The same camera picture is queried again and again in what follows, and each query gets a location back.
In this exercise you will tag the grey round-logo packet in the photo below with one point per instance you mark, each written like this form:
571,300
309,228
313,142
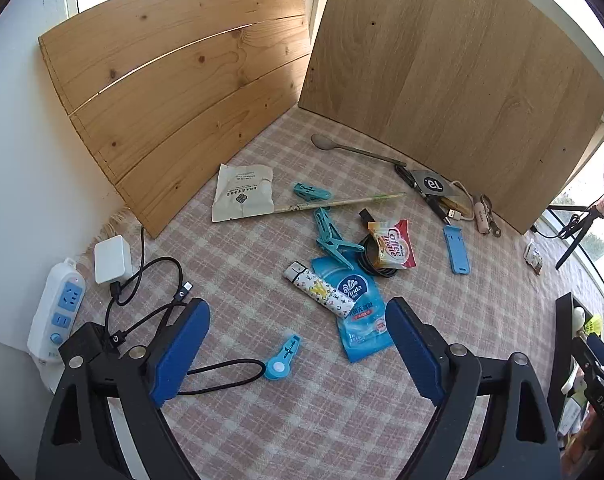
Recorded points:
434,185

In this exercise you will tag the slatted pine wood board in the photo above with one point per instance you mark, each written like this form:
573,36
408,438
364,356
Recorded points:
182,85

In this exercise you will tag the white packet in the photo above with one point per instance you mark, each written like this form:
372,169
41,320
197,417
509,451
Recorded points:
242,192

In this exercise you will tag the patterned white lighter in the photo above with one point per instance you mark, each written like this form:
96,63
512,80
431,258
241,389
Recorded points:
317,287

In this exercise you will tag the white charger block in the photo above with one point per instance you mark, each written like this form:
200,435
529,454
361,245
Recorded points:
113,259

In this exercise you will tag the blue phone stand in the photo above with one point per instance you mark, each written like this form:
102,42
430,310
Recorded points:
456,252

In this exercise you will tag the red creamer packet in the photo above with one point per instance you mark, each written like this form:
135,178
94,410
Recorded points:
394,247

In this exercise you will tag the pink checked tablecloth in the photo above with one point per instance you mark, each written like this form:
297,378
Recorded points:
282,435

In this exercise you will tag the black pen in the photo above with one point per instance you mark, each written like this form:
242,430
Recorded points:
421,192

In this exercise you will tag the metal spoon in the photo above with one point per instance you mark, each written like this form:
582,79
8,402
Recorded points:
322,142

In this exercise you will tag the black container box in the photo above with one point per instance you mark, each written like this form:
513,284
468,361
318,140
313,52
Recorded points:
561,340

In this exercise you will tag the small teal clip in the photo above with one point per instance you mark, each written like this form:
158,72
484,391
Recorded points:
309,191

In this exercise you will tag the black tripod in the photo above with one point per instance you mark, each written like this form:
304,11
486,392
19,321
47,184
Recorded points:
579,235

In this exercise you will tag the white creamer sachet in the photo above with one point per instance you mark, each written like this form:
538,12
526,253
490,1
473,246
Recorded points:
532,257

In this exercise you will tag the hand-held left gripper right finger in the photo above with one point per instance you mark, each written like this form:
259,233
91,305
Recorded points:
411,350

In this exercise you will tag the blue tissue pack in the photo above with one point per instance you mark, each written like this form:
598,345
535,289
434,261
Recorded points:
364,332

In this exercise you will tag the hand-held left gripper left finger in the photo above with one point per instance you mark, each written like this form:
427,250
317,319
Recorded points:
179,350

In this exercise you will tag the large blue clothespin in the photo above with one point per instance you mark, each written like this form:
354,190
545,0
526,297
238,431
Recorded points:
332,240

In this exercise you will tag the light oak wood panel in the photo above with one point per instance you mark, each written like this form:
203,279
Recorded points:
456,85

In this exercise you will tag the thin bamboo stick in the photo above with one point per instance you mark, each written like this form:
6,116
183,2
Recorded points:
342,203

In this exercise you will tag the black box device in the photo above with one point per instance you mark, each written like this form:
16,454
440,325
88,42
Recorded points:
89,340

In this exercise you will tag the metal spring clip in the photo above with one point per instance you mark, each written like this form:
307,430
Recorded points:
492,222

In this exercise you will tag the blue silicone tag holder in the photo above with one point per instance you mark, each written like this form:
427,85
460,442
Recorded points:
277,367

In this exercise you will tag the white blue power strip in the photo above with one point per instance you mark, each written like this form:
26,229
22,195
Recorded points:
62,305

